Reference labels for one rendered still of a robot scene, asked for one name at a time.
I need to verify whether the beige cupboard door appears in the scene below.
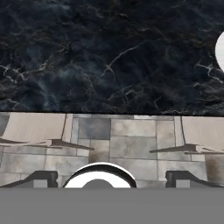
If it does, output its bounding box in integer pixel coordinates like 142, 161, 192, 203
0, 113, 95, 151
149, 115, 224, 156

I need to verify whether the white round thing, black rim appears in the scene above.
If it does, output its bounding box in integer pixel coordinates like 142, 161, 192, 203
61, 161, 137, 189

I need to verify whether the white plate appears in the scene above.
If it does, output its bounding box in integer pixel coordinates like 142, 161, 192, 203
214, 30, 224, 73

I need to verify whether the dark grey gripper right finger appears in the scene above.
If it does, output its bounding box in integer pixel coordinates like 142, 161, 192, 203
164, 170, 224, 189

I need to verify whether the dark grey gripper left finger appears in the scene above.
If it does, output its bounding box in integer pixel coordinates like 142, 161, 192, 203
0, 170, 59, 189

